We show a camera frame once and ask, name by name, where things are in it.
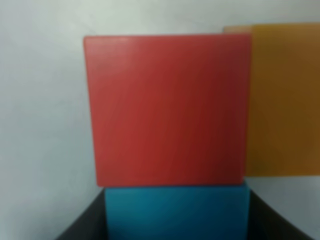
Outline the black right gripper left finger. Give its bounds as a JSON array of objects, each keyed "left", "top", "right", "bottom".
[{"left": 57, "top": 190, "right": 108, "bottom": 240}]

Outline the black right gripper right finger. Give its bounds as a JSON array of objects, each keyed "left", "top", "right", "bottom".
[{"left": 247, "top": 190, "right": 312, "bottom": 240}]

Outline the blue block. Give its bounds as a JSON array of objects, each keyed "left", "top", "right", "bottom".
[{"left": 104, "top": 184, "right": 250, "bottom": 240}]

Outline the orange block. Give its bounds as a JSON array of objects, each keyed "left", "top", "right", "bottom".
[{"left": 223, "top": 23, "right": 320, "bottom": 177}]

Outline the red block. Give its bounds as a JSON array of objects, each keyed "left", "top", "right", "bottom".
[{"left": 83, "top": 33, "right": 252, "bottom": 188}]

